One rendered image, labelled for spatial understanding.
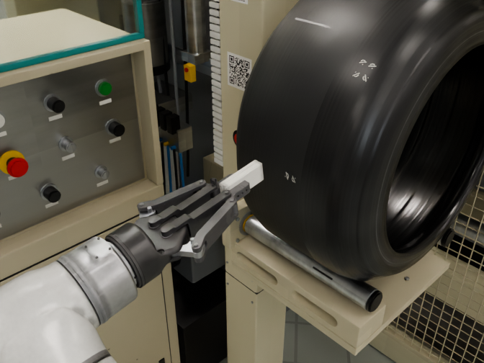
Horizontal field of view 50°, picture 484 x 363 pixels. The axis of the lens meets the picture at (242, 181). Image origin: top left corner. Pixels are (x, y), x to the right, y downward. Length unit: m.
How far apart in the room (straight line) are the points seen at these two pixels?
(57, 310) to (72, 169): 0.70
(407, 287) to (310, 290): 0.25
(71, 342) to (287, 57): 0.51
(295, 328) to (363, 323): 1.15
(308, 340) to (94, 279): 1.61
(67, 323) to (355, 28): 0.55
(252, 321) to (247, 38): 0.79
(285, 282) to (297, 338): 1.04
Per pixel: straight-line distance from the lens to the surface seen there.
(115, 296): 0.60
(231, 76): 1.14
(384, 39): 0.77
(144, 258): 0.61
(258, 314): 1.47
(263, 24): 1.04
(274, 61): 0.83
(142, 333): 1.58
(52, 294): 0.58
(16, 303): 0.58
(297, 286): 1.09
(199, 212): 0.66
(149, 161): 1.32
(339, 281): 1.03
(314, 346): 2.12
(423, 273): 1.26
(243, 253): 1.17
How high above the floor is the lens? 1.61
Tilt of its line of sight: 32 degrees down
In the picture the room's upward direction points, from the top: straight up
